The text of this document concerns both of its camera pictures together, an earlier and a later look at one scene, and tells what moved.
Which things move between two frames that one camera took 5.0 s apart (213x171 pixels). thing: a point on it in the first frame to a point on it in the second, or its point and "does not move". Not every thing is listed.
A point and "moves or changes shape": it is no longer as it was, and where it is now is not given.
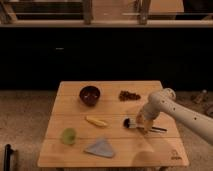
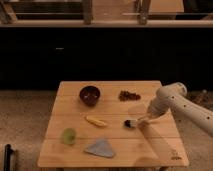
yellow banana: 96,121 does not move
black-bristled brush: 132,123 moves or changes shape
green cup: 68,136 does not move
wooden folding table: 93,124 does not move
